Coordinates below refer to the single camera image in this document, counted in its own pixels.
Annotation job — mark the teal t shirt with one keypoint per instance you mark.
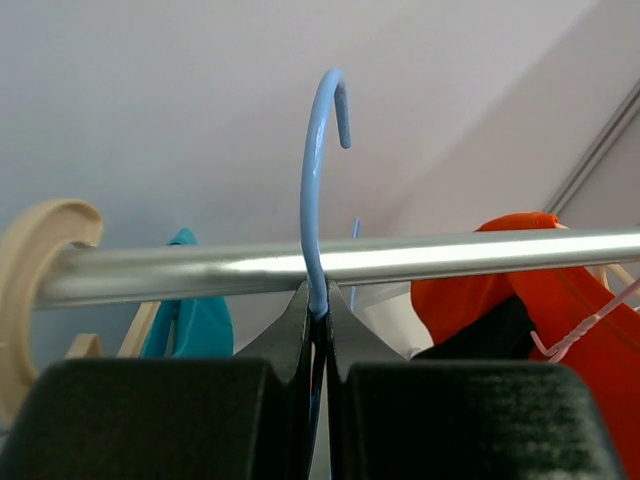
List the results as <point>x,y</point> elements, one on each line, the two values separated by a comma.
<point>192,327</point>

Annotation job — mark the orange t shirt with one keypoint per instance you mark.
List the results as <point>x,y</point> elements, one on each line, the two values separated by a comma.
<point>607,357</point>

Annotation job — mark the beige wooden hanger right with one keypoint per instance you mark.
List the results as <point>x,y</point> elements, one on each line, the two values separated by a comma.
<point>615,275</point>

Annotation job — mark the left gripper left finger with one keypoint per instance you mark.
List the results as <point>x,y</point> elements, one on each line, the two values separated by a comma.
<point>243,417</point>

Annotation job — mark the beige wooden hanger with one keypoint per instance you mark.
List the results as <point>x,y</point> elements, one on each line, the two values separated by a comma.
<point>28,250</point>
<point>615,275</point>

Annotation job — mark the black t shirt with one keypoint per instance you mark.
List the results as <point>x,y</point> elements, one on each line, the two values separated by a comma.
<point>504,333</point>

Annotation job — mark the pink wire hanger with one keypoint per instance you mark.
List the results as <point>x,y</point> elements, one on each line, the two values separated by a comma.
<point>557,352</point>

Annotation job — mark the beige wooden hanger left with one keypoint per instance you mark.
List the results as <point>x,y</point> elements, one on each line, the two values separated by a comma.
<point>28,250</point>

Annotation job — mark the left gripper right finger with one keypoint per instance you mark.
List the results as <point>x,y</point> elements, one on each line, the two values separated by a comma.
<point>391,418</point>

